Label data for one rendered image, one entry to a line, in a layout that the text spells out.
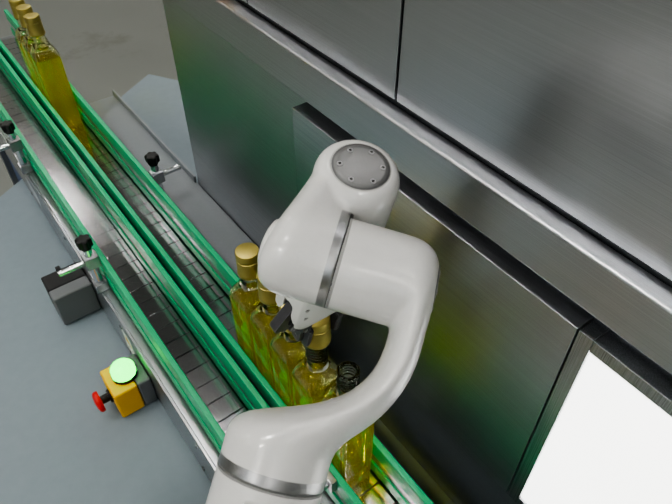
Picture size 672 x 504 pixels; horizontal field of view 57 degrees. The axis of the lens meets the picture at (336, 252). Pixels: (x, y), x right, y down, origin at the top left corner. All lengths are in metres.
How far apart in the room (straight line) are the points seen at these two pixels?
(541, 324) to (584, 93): 0.23
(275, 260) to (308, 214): 0.04
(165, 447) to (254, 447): 0.73
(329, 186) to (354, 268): 0.08
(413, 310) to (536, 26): 0.25
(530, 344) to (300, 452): 0.30
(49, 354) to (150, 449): 0.32
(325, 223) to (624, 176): 0.24
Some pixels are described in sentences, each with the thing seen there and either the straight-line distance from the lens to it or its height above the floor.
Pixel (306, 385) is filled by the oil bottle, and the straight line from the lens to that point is 0.82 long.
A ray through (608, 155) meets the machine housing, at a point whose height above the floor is 1.47.
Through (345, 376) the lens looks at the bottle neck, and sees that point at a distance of 0.79.
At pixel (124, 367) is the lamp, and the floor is 0.85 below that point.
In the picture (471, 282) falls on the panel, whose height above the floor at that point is 1.27.
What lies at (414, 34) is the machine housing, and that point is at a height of 1.49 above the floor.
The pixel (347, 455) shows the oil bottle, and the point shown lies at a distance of 0.87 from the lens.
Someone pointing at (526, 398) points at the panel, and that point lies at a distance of 0.73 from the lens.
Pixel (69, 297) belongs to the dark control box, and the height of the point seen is 0.82.
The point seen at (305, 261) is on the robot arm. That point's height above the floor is 1.44.
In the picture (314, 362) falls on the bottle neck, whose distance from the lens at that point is 0.80.
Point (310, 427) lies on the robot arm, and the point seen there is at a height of 1.37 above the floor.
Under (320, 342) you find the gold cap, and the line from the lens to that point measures 0.76.
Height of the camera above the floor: 1.77
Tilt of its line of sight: 45 degrees down
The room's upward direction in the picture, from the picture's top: straight up
